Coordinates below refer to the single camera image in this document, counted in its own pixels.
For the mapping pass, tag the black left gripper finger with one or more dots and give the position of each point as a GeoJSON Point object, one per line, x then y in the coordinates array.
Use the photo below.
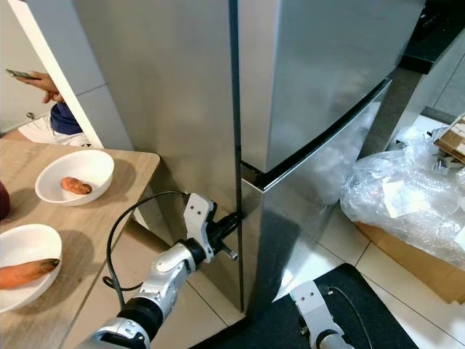
{"type": "Point", "coordinates": [236, 228]}
{"type": "Point", "coordinates": [237, 217]}

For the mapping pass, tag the dark mobile phone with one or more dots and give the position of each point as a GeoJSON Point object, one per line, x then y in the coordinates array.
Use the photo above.
{"type": "Point", "coordinates": [18, 74]}

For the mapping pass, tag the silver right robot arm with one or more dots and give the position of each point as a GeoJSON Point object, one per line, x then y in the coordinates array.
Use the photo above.
{"type": "Point", "coordinates": [333, 340]}

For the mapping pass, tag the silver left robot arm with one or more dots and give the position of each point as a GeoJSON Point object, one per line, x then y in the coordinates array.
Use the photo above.
{"type": "Point", "coordinates": [171, 265]}

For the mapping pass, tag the silver fridge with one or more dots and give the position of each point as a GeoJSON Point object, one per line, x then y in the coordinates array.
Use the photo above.
{"type": "Point", "coordinates": [174, 87]}

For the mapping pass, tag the bare person hand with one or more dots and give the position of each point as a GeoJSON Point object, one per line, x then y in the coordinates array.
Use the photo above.
{"type": "Point", "coordinates": [47, 89]}

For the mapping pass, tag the light wooden table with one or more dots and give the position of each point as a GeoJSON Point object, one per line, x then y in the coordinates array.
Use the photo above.
{"type": "Point", "coordinates": [87, 225]}

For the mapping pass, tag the white ceramic bowl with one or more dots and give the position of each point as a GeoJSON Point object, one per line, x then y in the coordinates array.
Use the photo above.
{"type": "Point", "coordinates": [29, 243]}
{"type": "Point", "coordinates": [94, 163]}

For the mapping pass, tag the orange sweet potato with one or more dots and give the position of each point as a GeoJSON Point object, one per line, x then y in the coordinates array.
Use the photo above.
{"type": "Point", "coordinates": [76, 185]}

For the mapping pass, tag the white paper slip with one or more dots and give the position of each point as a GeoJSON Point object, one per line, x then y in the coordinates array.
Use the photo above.
{"type": "Point", "coordinates": [403, 198]}

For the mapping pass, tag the clear bubble wrap bundle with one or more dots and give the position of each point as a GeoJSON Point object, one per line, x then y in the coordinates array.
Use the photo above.
{"type": "Point", "coordinates": [407, 196]}

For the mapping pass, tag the large brown cardboard box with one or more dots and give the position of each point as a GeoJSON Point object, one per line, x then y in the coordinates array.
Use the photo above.
{"type": "Point", "coordinates": [414, 273]}

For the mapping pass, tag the person in blue shirt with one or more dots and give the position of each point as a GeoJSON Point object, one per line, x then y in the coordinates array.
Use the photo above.
{"type": "Point", "coordinates": [65, 118]}

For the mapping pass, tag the orange carrot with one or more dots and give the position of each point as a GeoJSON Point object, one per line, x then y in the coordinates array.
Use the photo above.
{"type": "Point", "coordinates": [29, 274]}

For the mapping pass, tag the dark red cup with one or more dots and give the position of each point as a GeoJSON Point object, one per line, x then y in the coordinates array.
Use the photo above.
{"type": "Point", "coordinates": [3, 200]}

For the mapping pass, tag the brown cardboard packing insert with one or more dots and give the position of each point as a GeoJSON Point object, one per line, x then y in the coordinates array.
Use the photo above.
{"type": "Point", "coordinates": [452, 138]}

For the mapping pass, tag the grey kitchen cabinet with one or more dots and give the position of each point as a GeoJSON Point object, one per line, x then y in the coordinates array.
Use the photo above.
{"type": "Point", "coordinates": [439, 87]}

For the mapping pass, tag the black kitchen countertop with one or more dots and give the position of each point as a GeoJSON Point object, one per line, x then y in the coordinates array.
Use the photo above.
{"type": "Point", "coordinates": [436, 29]}

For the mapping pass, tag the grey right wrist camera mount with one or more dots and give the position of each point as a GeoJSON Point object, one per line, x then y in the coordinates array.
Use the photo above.
{"type": "Point", "coordinates": [311, 302]}

